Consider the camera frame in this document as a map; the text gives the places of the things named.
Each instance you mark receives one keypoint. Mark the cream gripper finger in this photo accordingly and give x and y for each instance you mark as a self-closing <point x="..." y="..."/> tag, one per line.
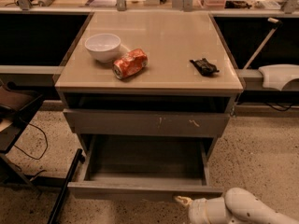
<point x="185" y="201"/>

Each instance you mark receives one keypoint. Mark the padded gripper body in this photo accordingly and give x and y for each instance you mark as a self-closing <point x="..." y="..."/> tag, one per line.
<point x="196" y="209"/>

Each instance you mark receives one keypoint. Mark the grey drawer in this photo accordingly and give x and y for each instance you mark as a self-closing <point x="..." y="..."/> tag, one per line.
<point x="150" y="123"/>
<point x="144" y="168"/>

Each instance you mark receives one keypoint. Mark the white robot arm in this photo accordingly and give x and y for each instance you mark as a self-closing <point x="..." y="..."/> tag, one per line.
<point x="237" y="206"/>

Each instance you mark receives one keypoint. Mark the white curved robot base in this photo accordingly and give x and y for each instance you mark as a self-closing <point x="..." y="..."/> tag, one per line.
<point x="277" y="76"/>

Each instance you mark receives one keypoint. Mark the grey drawer cabinet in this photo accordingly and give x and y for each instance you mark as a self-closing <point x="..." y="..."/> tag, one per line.
<point x="169" y="83"/>

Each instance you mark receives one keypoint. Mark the black metal bar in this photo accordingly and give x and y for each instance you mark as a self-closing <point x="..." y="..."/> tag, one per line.
<point x="55" y="212"/>

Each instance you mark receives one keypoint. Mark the black crumpled bag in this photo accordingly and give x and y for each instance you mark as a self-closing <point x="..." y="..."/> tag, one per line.
<point x="204" y="67"/>

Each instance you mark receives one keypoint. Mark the crushed orange soda can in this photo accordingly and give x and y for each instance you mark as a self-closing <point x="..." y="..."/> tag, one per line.
<point x="130" y="63"/>

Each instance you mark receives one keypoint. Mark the white bowl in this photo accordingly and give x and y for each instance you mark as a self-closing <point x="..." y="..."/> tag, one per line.
<point x="103" y="47"/>

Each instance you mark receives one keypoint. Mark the dark chair at left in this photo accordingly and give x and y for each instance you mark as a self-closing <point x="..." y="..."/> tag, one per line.
<point x="17" y="108"/>

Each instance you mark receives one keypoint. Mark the black item on shelf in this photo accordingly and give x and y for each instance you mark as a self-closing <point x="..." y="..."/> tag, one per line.
<point x="237" y="4"/>

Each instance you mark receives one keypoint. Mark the white stick with handle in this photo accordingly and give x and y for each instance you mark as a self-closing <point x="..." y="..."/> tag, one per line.
<point x="275" y="24"/>

